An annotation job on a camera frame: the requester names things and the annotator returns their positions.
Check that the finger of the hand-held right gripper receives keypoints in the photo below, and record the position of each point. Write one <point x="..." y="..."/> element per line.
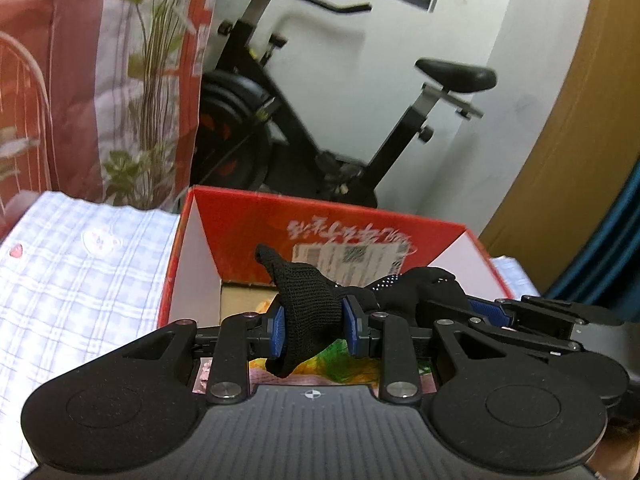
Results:
<point x="492" y="310"/>
<point x="520" y="332"/>

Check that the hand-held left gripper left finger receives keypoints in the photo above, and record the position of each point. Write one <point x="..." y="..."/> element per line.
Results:
<point x="277" y="327"/>

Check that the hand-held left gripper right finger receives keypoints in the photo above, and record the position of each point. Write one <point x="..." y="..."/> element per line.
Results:
<point x="352" y="327"/>

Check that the orange floral quilted cloth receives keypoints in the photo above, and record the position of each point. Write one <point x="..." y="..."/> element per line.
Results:
<point x="345" y="362"/>

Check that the black knit glove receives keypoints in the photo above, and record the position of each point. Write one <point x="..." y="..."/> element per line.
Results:
<point x="305" y="290"/>

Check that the pink knit cloth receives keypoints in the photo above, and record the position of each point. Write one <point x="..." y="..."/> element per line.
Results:
<point x="205" y="376"/>

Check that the strawberry print cardboard box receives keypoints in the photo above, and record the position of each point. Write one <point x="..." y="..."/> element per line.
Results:
<point x="240" y="230"/>

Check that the dark teal cloth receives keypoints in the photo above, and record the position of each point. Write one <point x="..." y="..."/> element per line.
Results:
<point x="607" y="250"/>

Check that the wooden door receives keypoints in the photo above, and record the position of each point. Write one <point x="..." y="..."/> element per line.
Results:
<point x="565" y="135"/>

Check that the black exercise bike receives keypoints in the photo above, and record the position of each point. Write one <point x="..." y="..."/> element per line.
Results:
<point x="400" y="130"/>

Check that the checked bed sheet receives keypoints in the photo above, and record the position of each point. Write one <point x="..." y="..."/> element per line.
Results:
<point x="75" y="300"/>

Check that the printed curtain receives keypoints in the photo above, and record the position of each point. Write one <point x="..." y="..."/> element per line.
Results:
<point x="85" y="85"/>

